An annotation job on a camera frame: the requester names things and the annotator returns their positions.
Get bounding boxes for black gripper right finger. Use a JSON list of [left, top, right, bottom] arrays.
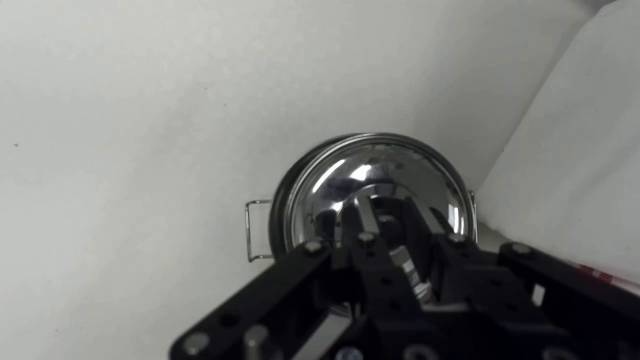
[[402, 198, 640, 360]]

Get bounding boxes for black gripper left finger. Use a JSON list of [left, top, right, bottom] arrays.
[[169, 197, 429, 360]]

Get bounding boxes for silver pot lid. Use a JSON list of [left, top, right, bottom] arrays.
[[283, 130, 480, 258]]

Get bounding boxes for white plastic tray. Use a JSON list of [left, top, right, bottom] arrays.
[[0, 0, 640, 360]]

